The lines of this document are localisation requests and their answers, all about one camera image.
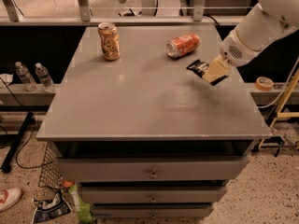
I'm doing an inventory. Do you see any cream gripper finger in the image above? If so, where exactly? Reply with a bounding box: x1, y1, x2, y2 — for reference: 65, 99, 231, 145
203, 55, 230, 83

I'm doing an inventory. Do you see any black rxbar chocolate wrapper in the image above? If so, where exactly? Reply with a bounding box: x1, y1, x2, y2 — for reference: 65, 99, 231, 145
186, 59, 221, 86

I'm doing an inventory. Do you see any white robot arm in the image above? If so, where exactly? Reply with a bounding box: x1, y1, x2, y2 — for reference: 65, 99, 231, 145
200, 0, 299, 85

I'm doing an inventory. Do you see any red coke can lying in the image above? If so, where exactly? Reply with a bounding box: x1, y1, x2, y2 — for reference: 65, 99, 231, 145
166, 33, 200, 58

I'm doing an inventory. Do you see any orange standing soda can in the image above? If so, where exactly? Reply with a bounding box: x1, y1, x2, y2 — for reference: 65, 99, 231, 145
98, 22, 121, 61

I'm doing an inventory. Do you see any tape roll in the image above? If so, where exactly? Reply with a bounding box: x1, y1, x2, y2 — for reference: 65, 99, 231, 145
255, 77, 274, 91

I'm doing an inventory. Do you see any grey drawer cabinet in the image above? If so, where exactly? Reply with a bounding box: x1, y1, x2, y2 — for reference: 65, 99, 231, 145
37, 25, 270, 218

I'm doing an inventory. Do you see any right clear water bottle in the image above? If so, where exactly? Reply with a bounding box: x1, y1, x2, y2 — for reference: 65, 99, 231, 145
36, 63, 55, 93

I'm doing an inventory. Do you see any clear water bottle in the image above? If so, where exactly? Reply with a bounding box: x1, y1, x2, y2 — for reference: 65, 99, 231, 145
36, 63, 55, 93
15, 62, 37, 91

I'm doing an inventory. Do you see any left clear water bottle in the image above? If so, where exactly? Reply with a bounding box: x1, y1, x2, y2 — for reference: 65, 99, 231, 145
15, 62, 37, 91

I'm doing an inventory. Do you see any green bottle on floor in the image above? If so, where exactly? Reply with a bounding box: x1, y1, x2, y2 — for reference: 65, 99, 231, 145
63, 180, 96, 224

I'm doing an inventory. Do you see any black chip bag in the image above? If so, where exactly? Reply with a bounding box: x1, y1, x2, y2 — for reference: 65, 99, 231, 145
32, 190, 72, 224

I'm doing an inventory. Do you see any black bar on floor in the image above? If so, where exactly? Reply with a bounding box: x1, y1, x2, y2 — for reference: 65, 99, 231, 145
1, 112, 34, 174

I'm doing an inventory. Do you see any white sneaker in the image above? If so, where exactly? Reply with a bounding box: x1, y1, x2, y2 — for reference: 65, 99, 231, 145
0, 188, 22, 212

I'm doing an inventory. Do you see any yellow stand frame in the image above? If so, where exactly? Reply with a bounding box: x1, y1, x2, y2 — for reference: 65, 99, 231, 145
257, 67, 299, 151

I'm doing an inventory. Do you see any black cable on floor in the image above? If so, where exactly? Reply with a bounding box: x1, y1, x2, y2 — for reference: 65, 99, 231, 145
0, 77, 55, 170

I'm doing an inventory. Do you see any wire mesh rack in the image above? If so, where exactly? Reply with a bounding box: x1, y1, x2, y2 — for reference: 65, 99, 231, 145
38, 145, 63, 189

